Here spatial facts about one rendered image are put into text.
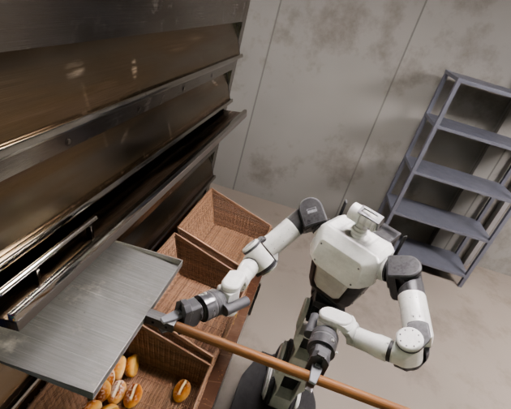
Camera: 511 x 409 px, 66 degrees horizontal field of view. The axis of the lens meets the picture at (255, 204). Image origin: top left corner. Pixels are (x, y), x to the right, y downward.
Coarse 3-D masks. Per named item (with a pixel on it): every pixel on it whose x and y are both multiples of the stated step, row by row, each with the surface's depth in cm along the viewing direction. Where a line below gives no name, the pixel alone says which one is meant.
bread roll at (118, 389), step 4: (120, 380) 156; (116, 384) 153; (120, 384) 154; (124, 384) 155; (112, 388) 152; (116, 388) 152; (120, 388) 152; (124, 388) 154; (112, 392) 151; (116, 392) 151; (120, 392) 152; (124, 392) 154; (112, 396) 150; (116, 396) 150; (120, 396) 151; (108, 400) 150; (112, 400) 150; (116, 400) 150; (120, 400) 152
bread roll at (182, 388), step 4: (184, 380) 162; (176, 384) 162; (180, 384) 160; (184, 384) 160; (188, 384) 162; (176, 388) 159; (180, 388) 159; (184, 388) 159; (188, 388) 161; (176, 392) 158; (180, 392) 158; (184, 392) 158; (188, 392) 160; (176, 396) 157; (180, 396) 157; (184, 396) 158; (176, 400) 157; (180, 400) 157
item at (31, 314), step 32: (160, 160) 159; (128, 192) 132; (160, 192) 134; (96, 224) 113; (128, 224) 116; (32, 256) 98; (64, 256) 99; (96, 256) 103; (32, 288) 88; (64, 288) 92; (0, 320) 80
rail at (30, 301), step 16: (224, 128) 196; (208, 144) 176; (192, 160) 159; (176, 176) 146; (112, 224) 110; (96, 240) 103; (80, 256) 96; (64, 272) 91; (48, 288) 86; (32, 304) 82; (16, 320) 79
